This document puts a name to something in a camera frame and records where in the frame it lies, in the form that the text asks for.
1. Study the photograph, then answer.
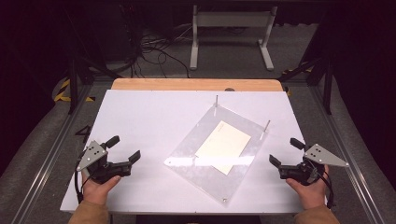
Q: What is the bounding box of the aluminium rail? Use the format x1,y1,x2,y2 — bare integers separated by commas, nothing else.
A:
10,83,93,224
310,83,388,224

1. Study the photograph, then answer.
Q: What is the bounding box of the black metal stand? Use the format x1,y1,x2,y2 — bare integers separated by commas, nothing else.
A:
65,46,123,115
277,46,334,115

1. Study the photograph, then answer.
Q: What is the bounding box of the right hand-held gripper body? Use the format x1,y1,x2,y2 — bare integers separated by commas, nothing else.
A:
278,143,349,187

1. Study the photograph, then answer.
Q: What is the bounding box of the bundle of black floor cables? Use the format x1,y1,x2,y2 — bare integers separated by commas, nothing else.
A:
124,21,206,79

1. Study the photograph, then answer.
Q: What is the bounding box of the clear acrylic photo frame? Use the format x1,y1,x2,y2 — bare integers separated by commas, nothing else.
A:
163,94,272,207

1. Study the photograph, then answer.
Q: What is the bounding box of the yellow black hazard tape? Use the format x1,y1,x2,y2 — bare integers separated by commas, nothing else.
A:
281,61,314,76
53,77,96,104

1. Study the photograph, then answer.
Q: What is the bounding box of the white metal desk stand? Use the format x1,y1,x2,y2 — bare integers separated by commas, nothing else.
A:
189,4,279,72

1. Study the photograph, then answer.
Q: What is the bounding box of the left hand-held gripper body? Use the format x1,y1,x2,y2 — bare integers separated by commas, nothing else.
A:
76,140,134,185

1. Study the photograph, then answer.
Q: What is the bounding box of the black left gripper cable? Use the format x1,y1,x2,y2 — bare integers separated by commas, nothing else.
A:
73,169,85,205

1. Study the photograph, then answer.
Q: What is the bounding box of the person's left hand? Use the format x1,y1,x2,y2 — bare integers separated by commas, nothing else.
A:
81,172,122,206

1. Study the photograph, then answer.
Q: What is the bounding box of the painting print card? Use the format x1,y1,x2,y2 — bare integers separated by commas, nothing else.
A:
194,119,252,176

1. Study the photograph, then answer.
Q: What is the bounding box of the wooden table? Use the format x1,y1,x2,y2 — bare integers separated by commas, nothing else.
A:
110,77,284,92

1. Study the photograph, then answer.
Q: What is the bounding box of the white board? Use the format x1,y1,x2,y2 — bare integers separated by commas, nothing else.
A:
59,89,308,216

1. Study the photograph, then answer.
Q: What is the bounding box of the person's right hand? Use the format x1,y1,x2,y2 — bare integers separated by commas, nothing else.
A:
285,164,331,211

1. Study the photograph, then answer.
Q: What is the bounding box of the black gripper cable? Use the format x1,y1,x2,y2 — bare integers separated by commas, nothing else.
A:
73,169,85,205
319,171,336,210

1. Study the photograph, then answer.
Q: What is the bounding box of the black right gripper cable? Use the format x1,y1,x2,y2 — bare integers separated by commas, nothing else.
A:
319,171,336,210

